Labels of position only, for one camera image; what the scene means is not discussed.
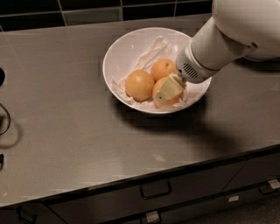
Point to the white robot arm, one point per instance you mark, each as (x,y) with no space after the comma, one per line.
(236,29)

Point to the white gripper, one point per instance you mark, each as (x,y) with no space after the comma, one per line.
(188,66)

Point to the black drawer handle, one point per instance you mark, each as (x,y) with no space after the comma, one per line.
(266,189)
(155,189)

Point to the black drawer handle right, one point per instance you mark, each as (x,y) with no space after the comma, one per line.
(266,189)

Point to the dark drawer front middle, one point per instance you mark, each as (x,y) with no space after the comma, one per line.
(110,206)

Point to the dark drawer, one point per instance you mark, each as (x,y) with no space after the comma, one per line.
(110,206)
(256,170)

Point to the black drawer handle middle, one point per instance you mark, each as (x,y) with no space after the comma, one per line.
(155,189)

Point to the white drawer label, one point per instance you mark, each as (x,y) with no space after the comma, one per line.
(152,217)

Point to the white label right drawer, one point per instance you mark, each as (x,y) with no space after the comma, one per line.
(274,183)

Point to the orange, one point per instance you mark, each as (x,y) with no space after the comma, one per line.
(162,68)
(171,102)
(139,85)

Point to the dark drawer front right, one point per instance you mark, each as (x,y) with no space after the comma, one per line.
(256,170)

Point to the white ceramic bowl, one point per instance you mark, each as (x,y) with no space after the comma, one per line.
(123,54)

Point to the white label lower middle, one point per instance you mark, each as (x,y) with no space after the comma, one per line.
(233,198)

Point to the white crumpled paper napkin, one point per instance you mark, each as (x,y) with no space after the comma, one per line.
(159,49)

